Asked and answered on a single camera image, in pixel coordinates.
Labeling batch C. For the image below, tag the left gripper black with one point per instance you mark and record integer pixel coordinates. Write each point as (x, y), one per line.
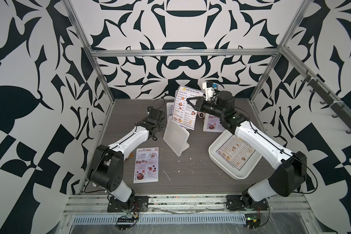
(161, 126)

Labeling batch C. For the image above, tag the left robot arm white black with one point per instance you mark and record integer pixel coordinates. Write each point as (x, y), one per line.
(107, 166)

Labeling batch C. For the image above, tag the circuit board with wires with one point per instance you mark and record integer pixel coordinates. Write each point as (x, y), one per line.
(253, 221)
(129, 220)

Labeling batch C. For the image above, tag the left circuit board with wires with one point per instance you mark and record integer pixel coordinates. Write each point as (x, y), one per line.
(129, 220)

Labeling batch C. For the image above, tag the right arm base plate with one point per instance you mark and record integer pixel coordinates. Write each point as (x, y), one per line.
(244, 203)

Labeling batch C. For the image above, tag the right circuit board with wires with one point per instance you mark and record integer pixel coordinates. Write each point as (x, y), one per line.
(253, 221)

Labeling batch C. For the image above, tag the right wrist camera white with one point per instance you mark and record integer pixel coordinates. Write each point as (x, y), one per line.
(210, 90)

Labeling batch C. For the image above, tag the dim sum menu in tray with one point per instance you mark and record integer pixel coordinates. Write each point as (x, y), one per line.
(236, 152)

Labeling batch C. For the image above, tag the wall hook rail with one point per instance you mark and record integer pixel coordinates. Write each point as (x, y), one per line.
(330, 99)

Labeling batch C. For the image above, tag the dim sum menu sheet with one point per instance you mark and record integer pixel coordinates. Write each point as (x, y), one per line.
(183, 113)

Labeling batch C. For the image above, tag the white plastic tray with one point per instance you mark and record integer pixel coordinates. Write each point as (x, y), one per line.
(225, 166)

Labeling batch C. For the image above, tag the pink menu in right holder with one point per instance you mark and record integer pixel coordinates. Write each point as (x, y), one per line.
(213, 124)

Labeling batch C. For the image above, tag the pink striped plush toy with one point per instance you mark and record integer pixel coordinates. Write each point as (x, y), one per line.
(201, 115)

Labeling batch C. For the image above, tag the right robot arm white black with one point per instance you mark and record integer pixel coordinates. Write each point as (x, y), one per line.
(290, 168)

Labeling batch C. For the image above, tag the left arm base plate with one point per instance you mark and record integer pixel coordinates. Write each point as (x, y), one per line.
(133, 204)

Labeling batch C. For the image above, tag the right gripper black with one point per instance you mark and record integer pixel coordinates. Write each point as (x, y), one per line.
(201, 104)

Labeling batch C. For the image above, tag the pink special menu sheet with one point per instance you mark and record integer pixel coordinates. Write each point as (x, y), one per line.
(146, 165)

